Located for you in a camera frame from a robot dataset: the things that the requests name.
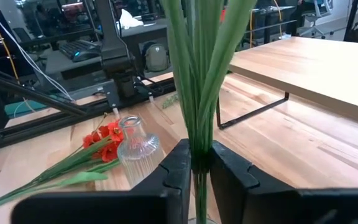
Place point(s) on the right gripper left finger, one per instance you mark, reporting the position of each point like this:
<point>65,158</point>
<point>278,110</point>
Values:
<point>154,202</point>

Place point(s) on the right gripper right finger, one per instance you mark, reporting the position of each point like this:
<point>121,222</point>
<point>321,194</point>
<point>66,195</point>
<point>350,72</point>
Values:
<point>238,193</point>

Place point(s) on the clear ribbed glass vase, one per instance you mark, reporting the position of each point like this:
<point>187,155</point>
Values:
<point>140,155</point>

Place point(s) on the red artificial flower bunch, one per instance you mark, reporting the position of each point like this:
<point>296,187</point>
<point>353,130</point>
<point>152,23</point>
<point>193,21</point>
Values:
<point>110,152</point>

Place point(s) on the green grass stalk bunch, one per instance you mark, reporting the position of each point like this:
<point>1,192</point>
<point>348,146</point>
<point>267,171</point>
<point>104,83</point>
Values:
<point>202,93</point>

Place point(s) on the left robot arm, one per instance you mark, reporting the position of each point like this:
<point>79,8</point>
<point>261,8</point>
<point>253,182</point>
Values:
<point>113,56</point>

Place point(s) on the wooden shelf black legs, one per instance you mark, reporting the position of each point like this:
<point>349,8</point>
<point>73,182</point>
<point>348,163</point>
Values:
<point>306,68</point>

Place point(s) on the small green succulent plant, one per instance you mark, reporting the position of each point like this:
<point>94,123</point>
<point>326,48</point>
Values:
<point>170,101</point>

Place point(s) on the grey backpack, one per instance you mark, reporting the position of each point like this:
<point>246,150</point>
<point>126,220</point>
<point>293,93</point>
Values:
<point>157,57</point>

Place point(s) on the grey computer desk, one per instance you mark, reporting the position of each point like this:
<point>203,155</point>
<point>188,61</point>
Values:
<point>57,66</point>

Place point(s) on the black computer keyboard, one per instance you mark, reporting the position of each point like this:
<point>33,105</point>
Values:
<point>79,49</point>

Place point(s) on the white crumpled cloth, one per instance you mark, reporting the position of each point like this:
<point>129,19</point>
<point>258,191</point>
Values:
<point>129,20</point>

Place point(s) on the person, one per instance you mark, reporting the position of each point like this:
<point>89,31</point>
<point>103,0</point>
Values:
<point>297,18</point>

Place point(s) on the white office chair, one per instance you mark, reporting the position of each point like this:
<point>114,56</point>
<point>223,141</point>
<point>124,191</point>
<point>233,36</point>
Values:
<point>317,12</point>

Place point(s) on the black aluminium frame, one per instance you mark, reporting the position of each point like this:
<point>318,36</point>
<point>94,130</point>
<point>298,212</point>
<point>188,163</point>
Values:
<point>57,119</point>

